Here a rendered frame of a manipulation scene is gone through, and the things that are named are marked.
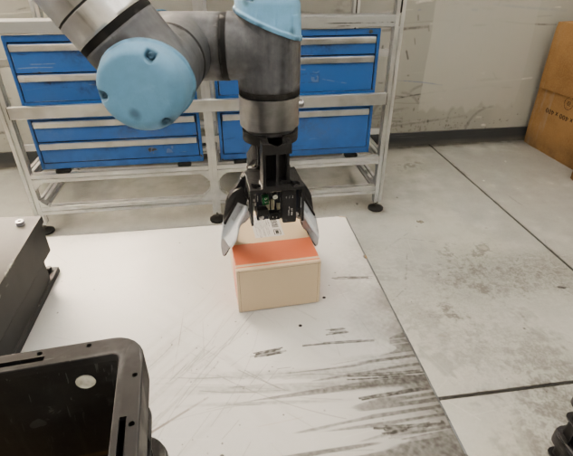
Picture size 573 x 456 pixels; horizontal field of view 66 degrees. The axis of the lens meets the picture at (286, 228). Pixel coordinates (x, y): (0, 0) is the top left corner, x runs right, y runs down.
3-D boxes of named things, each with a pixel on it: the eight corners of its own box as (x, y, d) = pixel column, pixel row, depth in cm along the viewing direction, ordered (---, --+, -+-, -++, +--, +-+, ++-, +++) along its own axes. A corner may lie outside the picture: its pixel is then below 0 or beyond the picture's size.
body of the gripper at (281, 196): (249, 231, 58) (244, 143, 52) (242, 200, 65) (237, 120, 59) (305, 224, 59) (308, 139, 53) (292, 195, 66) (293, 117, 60)
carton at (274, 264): (229, 251, 77) (225, 213, 73) (296, 243, 79) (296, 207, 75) (239, 312, 64) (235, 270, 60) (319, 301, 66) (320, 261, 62)
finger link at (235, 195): (214, 220, 63) (247, 170, 60) (214, 214, 64) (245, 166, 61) (243, 232, 65) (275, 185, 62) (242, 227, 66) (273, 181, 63)
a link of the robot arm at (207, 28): (106, 19, 43) (218, 20, 43) (138, 4, 52) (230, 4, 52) (122, 99, 47) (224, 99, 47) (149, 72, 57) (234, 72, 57)
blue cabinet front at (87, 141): (42, 168, 199) (1, 35, 170) (204, 160, 208) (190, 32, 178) (41, 171, 197) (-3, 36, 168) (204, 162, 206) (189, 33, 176)
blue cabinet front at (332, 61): (221, 159, 209) (210, 31, 179) (367, 151, 217) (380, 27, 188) (221, 161, 206) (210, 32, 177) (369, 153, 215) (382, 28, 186)
